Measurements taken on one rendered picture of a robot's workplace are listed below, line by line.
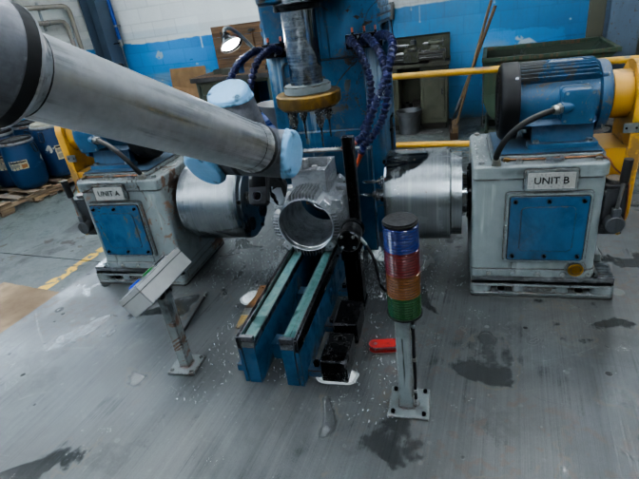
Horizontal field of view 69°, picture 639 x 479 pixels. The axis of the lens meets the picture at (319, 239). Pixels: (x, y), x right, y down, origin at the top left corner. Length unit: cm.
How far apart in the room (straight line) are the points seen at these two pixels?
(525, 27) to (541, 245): 515
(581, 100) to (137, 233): 123
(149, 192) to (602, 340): 123
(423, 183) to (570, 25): 520
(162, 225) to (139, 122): 91
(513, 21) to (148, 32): 508
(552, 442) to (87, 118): 89
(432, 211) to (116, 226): 95
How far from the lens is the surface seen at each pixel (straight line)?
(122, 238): 158
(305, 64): 130
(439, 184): 122
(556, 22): 630
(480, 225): 123
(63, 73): 53
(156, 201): 146
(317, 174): 129
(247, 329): 109
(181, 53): 777
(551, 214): 122
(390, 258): 79
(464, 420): 100
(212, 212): 139
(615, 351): 122
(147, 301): 102
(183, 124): 64
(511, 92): 119
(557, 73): 123
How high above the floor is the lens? 155
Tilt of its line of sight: 27 degrees down
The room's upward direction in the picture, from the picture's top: 8 degrees counter-clockwise
